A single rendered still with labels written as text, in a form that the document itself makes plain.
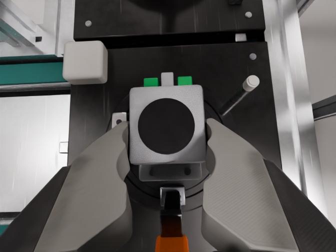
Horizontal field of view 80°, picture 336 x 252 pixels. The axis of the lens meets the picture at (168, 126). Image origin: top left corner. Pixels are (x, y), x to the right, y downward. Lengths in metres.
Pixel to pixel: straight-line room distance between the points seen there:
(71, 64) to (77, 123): 0.07
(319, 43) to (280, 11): 0.15
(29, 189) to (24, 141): 0.07
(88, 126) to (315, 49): 0.40
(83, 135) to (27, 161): 0.12
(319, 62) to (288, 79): 0.16
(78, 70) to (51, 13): 0.12
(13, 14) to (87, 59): 0.10
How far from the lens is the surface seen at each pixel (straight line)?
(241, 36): 0.29
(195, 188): 0.21
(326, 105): 0.32
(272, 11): 0.33
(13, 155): 0.36
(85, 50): 0.26
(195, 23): 0.28
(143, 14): 0.29
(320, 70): 0.45
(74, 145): 0.26
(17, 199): 0.36
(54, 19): 0.34
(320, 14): 0.50
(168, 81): 0.16
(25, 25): 0.33
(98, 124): 0.25
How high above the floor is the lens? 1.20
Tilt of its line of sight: 80 degrees down
